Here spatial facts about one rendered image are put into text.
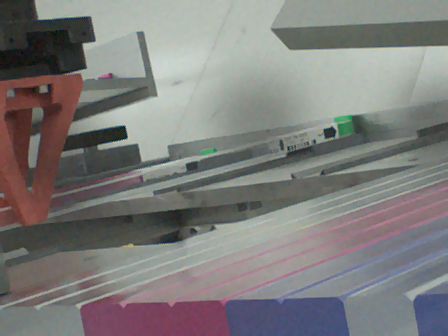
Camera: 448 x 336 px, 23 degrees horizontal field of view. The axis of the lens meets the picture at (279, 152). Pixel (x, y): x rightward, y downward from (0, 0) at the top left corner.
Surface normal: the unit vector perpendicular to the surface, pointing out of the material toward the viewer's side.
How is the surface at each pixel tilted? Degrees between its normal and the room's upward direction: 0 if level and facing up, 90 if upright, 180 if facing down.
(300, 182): 44
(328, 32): 90
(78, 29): 89
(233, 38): 0
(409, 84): 0
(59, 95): 104
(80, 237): 90
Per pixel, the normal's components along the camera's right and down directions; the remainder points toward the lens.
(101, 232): 0.76, -0.11
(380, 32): -0.44, 0.82
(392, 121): -0.63, 0.16
